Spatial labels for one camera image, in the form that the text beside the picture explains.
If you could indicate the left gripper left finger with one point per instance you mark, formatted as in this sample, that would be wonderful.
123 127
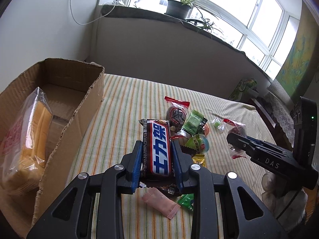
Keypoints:
130 177

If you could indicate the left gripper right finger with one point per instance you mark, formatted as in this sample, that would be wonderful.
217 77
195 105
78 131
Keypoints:
186 178

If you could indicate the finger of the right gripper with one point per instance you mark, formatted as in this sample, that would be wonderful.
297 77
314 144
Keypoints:
244 143

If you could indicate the yellow snack packet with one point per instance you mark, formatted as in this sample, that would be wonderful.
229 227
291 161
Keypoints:
199 159

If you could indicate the red clear date bag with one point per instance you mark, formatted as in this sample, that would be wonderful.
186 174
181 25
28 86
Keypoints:
238 128

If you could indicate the Snickers bar Chinese label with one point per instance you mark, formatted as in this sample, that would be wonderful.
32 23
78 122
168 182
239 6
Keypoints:
157 167

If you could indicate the round green jelly cup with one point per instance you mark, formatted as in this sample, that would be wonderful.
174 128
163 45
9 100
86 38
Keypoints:
198 144

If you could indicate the pink candy wrapper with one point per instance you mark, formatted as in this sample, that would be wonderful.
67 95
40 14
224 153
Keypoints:
157 200

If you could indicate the green candy packet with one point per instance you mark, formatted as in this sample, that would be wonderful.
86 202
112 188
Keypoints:
187 201

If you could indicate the light green cake packet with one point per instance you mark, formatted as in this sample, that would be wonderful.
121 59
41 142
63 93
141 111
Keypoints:
194 122

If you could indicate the small clear green candy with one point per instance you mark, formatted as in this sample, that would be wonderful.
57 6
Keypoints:
218 124

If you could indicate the red clear nut bag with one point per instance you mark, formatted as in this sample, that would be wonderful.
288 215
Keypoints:
176 115

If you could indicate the gloved right hand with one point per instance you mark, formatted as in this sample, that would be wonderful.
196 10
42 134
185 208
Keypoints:
287 205

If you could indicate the orange candy wrapper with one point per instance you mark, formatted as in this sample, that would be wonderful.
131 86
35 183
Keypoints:
206 130

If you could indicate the green snack box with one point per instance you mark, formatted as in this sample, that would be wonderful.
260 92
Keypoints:
242 88

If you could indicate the cardboard box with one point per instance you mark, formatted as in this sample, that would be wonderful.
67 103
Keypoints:
74 91

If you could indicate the bagged sponge cake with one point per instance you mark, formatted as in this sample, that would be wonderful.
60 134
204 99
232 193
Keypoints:
24 146

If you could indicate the potted spider plant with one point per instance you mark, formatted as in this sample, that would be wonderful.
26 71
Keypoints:
192 13

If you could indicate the wall map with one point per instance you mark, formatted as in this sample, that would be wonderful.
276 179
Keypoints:
300 66

